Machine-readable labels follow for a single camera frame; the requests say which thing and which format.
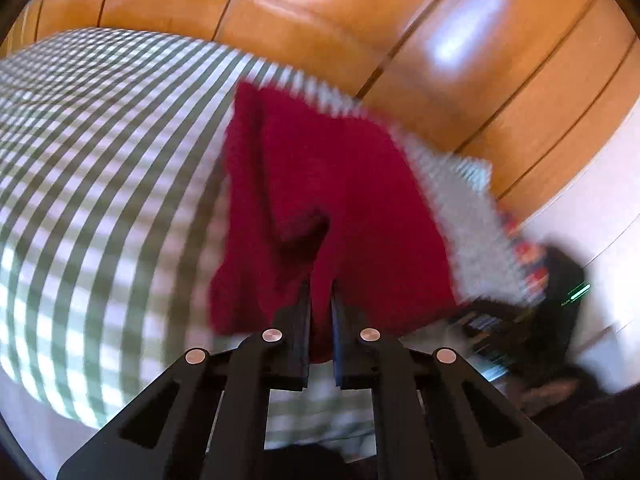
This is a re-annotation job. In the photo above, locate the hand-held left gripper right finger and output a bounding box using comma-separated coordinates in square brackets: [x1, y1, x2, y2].
[330, 280, 585, 480]

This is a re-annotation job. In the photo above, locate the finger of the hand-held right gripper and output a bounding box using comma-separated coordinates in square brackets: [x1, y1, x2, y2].
[447, 297, 533, 378]

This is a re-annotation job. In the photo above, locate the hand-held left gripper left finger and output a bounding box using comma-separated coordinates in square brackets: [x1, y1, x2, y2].
[56, 280, 313, 480]

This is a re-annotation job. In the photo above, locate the red small garment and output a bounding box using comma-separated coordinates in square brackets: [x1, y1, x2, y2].
[207, 81, 463, 365]

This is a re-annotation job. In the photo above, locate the red patterned cloth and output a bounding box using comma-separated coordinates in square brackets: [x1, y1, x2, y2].
[502, 212, 548, 306]

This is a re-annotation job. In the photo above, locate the green checked tablecloth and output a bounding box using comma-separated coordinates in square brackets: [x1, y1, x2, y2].
[0, 27, 531, 461]

